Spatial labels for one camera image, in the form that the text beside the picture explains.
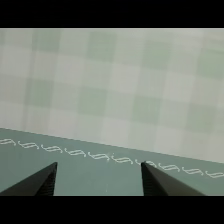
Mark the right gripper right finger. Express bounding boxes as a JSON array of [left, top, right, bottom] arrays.
[[140, 161, 207, 197]]

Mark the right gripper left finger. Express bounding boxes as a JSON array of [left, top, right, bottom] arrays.
[[0, 161, 59, 197]]

